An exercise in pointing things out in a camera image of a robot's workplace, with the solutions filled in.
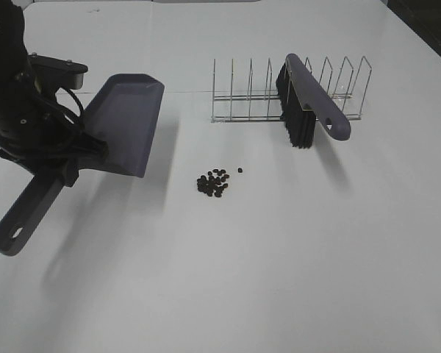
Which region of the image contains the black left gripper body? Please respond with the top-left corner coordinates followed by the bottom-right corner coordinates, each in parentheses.
top-left (0, 88), bottom-right (92, 172)

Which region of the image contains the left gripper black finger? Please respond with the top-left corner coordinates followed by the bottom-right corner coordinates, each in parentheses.
top-left (76, 134), bottom-right (109, 160)

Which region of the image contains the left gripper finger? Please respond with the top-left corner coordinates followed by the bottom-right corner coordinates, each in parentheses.
top-left (32, 160), bottom-right (79, 187)

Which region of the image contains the pile of coffee beans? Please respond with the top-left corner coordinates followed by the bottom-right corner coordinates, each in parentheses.
top-left (196, 168), bottom-right (230, 198)

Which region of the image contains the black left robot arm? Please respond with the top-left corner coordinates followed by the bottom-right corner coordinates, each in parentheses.
top-left (0, 1), bottom-right (109, 174)

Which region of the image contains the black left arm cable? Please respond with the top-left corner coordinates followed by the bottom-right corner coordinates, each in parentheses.
top-left (36, 86), bottom-right (87, 155)

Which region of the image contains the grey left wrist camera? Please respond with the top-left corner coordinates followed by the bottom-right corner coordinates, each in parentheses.
top-left (28, 53), bottom-right (88, 90)

